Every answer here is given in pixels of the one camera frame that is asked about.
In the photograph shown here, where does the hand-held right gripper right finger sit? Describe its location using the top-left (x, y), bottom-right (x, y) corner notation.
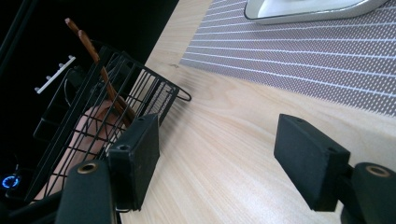
top-left (273, 113), bottom-right (352, 213)

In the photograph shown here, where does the black wire basket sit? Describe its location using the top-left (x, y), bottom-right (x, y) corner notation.
top-left (23, 43), bottom-right (192, 203)

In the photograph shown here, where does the device with blue ring light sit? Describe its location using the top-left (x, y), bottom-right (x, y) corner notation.
top-left (0, 172), bottom-right (22, 199)

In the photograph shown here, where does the white rectangular tray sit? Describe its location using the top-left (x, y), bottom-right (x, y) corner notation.
top-left (244, 0), bottom-right (390, 25)

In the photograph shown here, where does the striped woven placemat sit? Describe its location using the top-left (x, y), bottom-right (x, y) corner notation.
top-left (179, 0), bottom-right (396, 118)

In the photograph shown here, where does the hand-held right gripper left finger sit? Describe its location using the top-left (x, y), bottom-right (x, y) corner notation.
top-left (107, 113), bottom-right (161, 212)

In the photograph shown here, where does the brown wooden chopstick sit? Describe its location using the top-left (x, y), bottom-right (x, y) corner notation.
top-left (78, 29), bottom-right (137, 123)
top-left (64, 17), bottom-right (132, 128)

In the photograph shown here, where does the white bar with pegs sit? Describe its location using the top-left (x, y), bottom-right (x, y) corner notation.
top-left (34, 54), bottom-right (78, 94)

